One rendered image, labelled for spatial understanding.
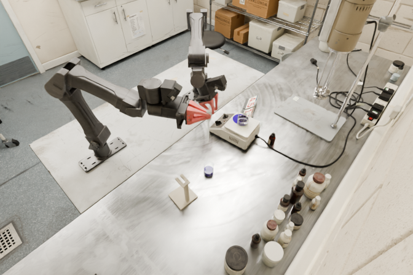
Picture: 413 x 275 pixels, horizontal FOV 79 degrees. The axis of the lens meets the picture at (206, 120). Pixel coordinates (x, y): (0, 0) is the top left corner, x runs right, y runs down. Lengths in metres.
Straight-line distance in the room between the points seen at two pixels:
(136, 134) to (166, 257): 0.57
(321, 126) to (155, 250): 0.90
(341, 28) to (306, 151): 0.51
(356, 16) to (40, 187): 2.33
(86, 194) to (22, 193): 1.42
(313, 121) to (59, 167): 1.17
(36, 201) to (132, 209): 1.45
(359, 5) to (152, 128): 0.95
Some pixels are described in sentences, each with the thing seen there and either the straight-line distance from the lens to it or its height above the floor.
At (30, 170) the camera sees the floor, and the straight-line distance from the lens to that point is 2.60.
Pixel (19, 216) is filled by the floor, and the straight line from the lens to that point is 2.37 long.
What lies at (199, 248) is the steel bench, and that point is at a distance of 0.92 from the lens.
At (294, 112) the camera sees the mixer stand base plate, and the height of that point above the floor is 0.91.
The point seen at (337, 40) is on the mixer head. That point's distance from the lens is 1.09.
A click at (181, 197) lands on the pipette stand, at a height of 0.91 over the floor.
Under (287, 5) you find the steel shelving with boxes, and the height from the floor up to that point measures 0.73.
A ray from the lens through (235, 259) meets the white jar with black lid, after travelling 0.84.
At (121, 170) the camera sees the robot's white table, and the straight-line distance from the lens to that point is 1.11.
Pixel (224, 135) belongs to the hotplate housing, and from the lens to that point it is 1.13.
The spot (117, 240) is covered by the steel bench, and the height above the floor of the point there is 0.90.
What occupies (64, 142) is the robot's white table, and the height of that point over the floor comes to 0.90.
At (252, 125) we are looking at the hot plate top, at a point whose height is 0.99.
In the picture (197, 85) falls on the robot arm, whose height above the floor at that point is 1.19.
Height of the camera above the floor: 1.77
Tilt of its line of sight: 45 degrees down
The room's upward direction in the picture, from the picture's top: straight up
